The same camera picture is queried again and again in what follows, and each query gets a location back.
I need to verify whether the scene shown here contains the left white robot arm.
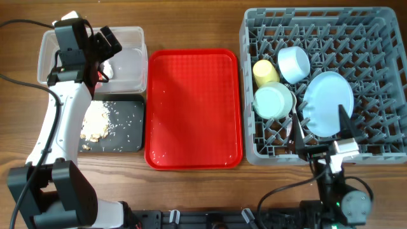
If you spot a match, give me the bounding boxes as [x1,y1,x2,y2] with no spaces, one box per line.
[7,17,142,228]

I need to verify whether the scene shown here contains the red plastic serving tray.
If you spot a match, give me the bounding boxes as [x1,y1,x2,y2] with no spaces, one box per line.
[144,48,243,170]

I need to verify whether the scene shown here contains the grey plastic dishwasher rack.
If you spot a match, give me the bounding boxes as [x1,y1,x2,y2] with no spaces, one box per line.
[239,7,406,166]

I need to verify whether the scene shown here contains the black plastic waste tray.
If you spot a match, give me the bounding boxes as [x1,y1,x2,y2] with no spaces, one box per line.
[78,94,146,153]

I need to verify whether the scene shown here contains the yellow plastic cup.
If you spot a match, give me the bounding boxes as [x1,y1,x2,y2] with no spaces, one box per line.
[252,60,280,87]

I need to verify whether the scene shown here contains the leftover rice and food scraps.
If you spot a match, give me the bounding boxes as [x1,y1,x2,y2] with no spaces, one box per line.
[80,101,111,151]

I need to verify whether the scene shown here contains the light blue round plate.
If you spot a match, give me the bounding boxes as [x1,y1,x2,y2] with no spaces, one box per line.
[302,71,354,137]

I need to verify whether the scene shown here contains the mint green bowl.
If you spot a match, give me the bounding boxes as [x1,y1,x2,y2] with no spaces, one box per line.
[253,81,293,120]

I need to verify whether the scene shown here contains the white tissue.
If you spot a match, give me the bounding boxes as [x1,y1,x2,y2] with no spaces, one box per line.
[101,60,114,79]

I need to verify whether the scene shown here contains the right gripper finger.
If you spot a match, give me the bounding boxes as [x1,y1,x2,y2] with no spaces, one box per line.
[338,104,361,140]
[287,113,307,156]

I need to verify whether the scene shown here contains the clear plastic waste bin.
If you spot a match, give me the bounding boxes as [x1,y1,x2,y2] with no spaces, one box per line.
[37,27,148,94]

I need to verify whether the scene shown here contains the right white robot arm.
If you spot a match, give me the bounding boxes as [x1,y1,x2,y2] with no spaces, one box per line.
[288,105,374,227]

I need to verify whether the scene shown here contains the cream plastic spoon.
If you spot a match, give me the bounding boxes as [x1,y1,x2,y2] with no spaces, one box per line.
[286,91,297,137]

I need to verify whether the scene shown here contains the red snack wrapper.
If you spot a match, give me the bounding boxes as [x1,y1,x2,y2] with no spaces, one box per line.
[97,71,109,83]

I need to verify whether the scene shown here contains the small light blue bowl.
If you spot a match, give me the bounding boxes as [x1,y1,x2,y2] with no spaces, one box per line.
[277,46,310,84]

